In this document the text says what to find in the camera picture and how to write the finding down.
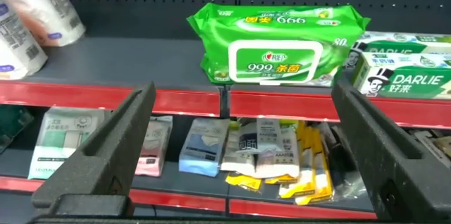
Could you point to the pale green packet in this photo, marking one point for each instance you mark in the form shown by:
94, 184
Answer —
58, 137

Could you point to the pink packet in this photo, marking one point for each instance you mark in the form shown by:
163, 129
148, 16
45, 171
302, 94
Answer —
153, 146

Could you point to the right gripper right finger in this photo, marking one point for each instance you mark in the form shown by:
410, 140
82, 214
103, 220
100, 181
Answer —
391, 153

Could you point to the yellow white packet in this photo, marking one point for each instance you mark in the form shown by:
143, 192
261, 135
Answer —
310, 167

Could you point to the clear plastic packet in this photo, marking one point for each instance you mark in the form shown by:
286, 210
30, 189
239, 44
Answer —
343, 167

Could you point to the black shop shelf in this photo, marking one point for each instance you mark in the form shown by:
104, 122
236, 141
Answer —
148, 65

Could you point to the white grey packet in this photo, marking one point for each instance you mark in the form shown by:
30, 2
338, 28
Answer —
259, 136

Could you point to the blue packet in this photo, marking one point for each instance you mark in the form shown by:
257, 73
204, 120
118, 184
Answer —
201, 146

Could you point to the green wet wipes pack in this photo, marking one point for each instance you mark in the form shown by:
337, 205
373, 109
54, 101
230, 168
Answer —
275, 46

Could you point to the grey brown packet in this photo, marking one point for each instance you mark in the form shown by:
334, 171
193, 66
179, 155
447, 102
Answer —
435, 144

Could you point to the dark green packet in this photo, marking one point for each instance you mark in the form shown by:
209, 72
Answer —
10, 123

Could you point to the green white toothpaste box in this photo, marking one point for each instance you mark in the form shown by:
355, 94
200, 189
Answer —
398, 42
405, 76

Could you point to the white paper roll pack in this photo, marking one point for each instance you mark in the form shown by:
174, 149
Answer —
46, 5
15, 46

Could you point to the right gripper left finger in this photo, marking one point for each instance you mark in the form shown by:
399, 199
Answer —
102, 157

